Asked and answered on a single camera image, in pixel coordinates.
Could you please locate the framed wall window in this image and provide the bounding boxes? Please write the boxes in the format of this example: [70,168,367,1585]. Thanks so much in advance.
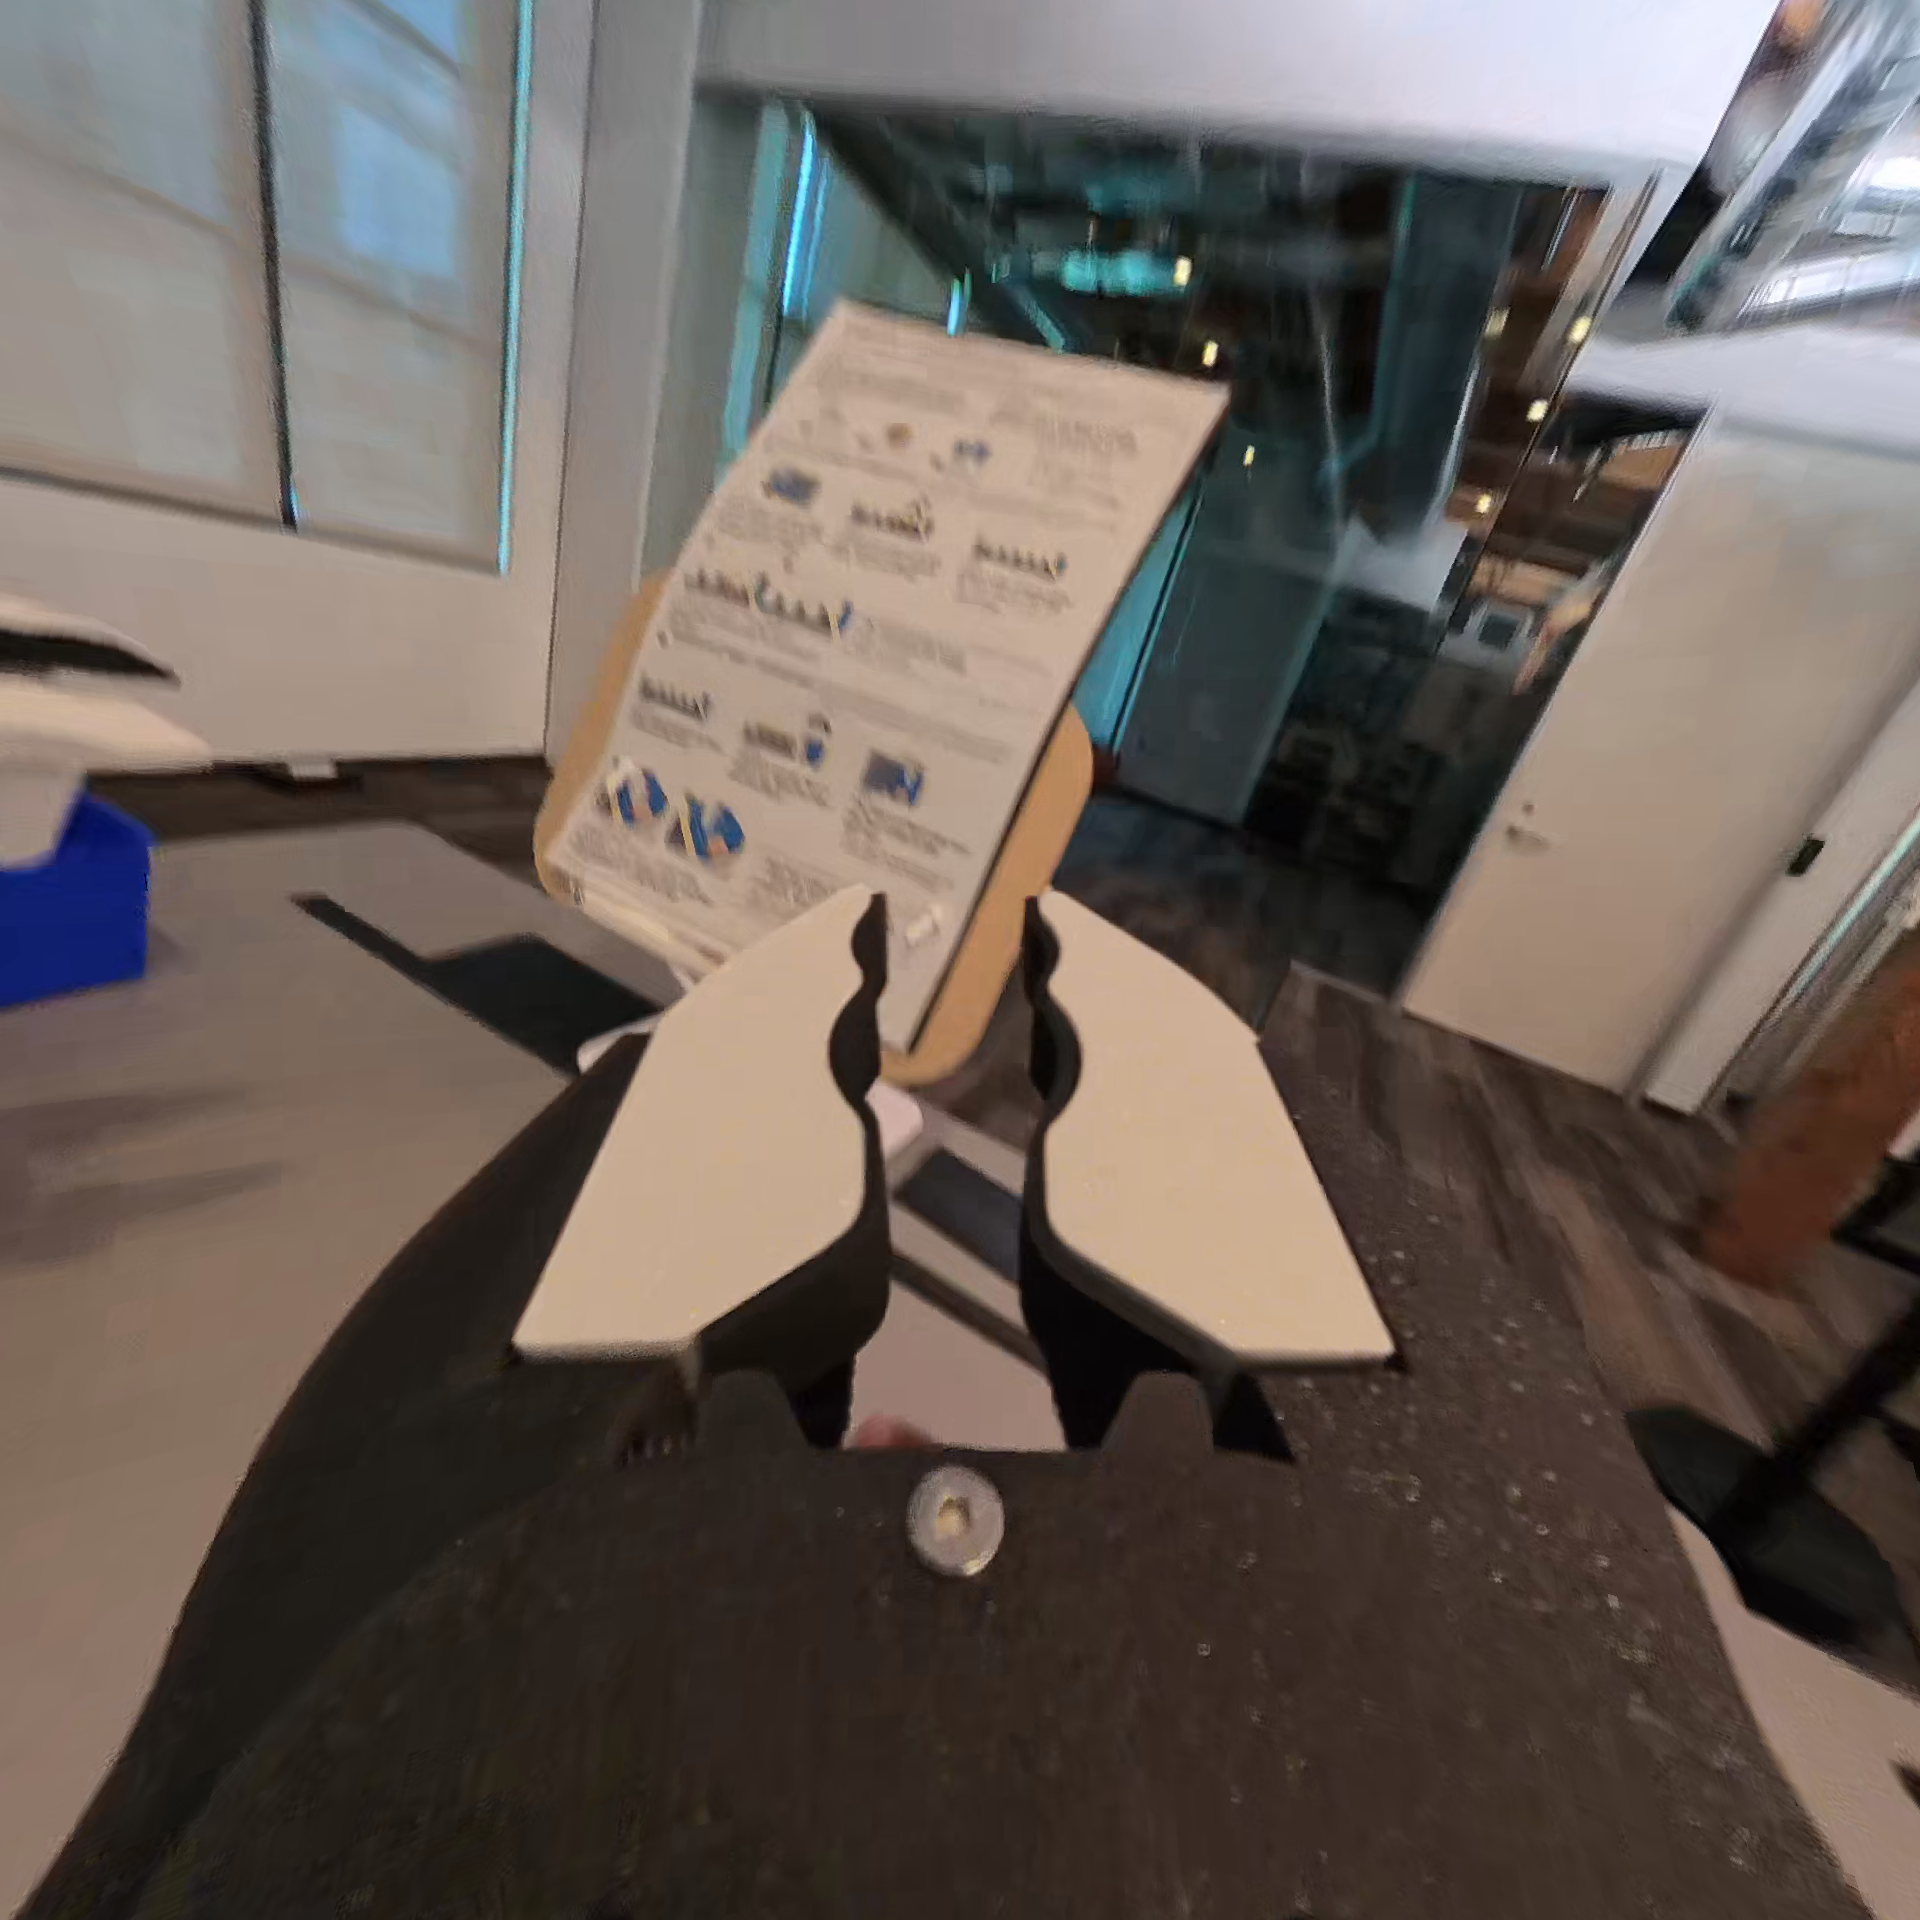
[0,0,536,579]

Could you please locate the printed instruction sheet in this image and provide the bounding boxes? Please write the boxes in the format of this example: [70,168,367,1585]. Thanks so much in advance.
[544,299,1234,977]

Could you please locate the blue plastic bin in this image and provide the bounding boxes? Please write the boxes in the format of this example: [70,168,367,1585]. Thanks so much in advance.
[0,796,157,1010]

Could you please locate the black desk cable slot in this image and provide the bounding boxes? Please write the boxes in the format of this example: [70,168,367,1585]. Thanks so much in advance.
[294,891,677,1075]
[893,1148,1030,1291]

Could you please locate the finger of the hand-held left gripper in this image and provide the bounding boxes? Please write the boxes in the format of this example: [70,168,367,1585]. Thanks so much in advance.
[0,682,214,864]
[0,593,178,683]

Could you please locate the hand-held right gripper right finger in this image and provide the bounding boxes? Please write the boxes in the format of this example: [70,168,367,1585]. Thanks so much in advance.
[1019,888,1401,1412]

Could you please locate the brown blurred object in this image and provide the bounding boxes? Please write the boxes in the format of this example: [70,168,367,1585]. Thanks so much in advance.
[1704,961,1920,1285]

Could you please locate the black round floor object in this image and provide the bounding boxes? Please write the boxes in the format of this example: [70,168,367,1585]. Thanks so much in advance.
[1627,1318,1920,1652]

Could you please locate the white door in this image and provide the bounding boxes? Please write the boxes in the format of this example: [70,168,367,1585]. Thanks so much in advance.
[1394,411,1920,1104]

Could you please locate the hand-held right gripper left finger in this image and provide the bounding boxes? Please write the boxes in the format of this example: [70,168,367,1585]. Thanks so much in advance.
[510,884,894,1443]

